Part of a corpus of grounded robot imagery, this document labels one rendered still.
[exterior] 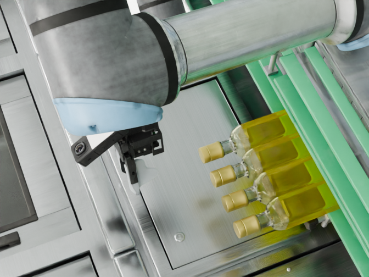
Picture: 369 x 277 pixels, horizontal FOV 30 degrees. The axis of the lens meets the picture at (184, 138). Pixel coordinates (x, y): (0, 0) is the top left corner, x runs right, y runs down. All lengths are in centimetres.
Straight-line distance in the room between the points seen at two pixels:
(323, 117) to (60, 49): 68
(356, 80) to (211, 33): 58
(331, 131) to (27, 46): 82
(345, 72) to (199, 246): 47
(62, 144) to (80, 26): 87
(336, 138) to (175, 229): 40
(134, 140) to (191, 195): 30
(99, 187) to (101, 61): 79
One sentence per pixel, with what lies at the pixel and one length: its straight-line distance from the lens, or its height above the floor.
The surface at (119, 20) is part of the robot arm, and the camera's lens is 78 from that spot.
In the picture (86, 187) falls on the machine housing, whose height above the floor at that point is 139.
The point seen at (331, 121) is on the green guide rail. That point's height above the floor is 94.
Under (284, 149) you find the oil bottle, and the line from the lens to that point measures 140.
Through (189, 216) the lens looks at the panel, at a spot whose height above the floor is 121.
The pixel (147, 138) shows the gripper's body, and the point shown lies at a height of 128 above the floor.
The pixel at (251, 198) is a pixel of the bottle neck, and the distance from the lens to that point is 136.
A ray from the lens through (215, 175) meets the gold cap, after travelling 137.
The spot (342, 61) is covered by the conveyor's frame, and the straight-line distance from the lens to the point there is 139.
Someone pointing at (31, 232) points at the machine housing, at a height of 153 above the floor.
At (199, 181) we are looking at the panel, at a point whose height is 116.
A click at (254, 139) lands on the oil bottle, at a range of 140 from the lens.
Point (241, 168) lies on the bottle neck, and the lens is 138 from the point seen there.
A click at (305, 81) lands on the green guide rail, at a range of 137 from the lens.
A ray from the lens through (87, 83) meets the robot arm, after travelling 76.
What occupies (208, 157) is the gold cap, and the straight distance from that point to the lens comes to 139.
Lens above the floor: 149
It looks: 12 degrees down
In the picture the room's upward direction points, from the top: 109 degrees counter-clockwise
